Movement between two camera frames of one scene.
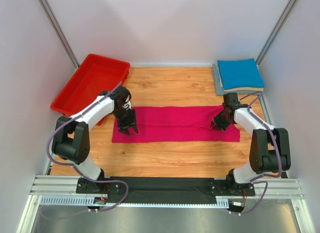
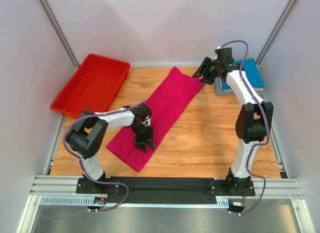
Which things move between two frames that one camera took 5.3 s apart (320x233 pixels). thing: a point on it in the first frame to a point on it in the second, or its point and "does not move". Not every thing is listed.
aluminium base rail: (61, 190) does not move
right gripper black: (221, 119) to (208, 70)
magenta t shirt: (176, 124) to (167, 104)
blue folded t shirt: (239, 73) does not move
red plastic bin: (97, 73) does not move
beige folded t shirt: (236, 89) does not move
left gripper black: (127, 121) to (144, 137)
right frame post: (278, 27) does not move
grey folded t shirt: (218, 87) does not move
